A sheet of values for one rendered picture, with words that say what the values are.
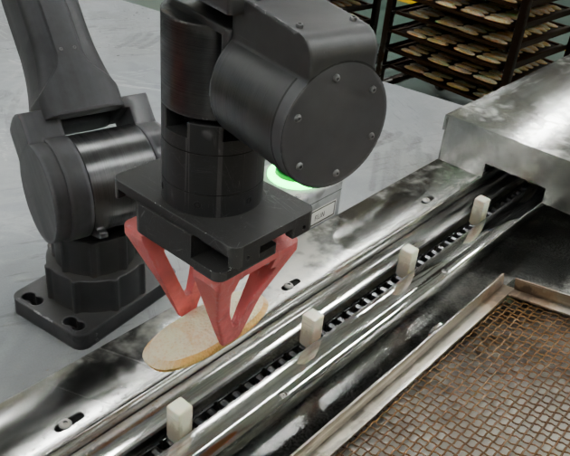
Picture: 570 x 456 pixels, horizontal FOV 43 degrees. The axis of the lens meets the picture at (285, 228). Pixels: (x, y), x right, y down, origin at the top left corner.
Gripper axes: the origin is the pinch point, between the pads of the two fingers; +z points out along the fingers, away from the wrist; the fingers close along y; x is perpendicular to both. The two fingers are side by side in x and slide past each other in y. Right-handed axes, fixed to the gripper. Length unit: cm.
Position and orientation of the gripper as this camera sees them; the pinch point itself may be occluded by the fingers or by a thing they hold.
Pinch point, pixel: (208, 316)
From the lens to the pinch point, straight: 46.6
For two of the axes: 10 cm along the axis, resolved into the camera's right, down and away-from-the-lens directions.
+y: 7.5, 4.1, -5.3
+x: 6.6, -3.5, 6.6
